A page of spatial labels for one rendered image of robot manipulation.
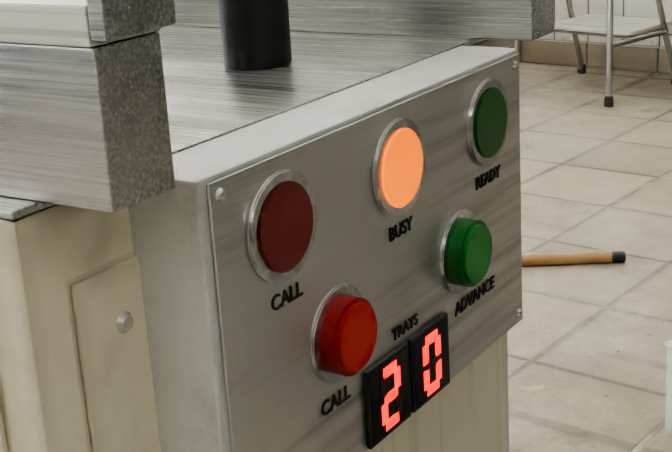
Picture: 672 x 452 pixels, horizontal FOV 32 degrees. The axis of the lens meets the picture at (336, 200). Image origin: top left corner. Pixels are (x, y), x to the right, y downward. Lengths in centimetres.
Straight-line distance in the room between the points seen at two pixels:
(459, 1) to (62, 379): 30
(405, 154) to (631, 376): 173
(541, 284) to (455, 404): 196
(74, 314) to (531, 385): 178
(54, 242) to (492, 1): 29
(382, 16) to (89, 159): 30
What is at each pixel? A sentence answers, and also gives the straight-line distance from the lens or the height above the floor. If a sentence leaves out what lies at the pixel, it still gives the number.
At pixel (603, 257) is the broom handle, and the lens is 269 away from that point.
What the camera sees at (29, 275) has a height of 82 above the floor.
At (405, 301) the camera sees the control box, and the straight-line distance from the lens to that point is 49.
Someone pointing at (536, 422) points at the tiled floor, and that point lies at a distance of 201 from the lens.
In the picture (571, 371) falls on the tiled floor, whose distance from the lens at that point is 219.
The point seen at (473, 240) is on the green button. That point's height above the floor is 77.
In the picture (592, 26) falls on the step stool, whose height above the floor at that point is 23.
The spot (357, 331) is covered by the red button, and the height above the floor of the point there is 76.
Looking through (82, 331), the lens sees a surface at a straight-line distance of 39.
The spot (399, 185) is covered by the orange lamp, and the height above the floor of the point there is 81.
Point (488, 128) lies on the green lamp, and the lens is 54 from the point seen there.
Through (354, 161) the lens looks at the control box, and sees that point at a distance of 45.
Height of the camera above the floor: 94
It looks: 17 degrees down
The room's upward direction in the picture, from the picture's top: 4 degrees counter-clockwise
